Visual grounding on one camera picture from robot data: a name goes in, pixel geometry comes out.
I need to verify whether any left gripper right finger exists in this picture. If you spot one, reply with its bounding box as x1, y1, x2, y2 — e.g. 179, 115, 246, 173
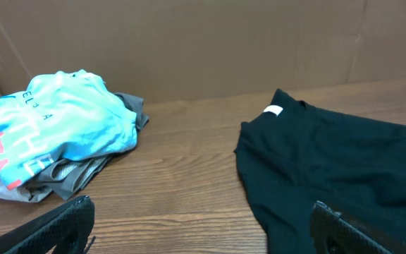
309, 201, 397, 254

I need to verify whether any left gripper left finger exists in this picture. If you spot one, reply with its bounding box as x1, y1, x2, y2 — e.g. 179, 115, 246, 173
0, 195, 95, 254

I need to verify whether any black t-shirt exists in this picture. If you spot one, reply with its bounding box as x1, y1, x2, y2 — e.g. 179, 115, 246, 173
235, 90, 406, 253

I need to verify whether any grey folded garment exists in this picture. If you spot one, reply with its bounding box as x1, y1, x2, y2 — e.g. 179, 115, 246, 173
0, 92, 150, 201

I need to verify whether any white folded garment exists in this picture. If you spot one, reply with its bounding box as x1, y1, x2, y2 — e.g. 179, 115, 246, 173
0, 181, 52, 203

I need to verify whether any light blue printed t-shirt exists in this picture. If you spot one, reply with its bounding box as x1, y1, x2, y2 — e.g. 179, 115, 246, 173
0, 70, 137, 190

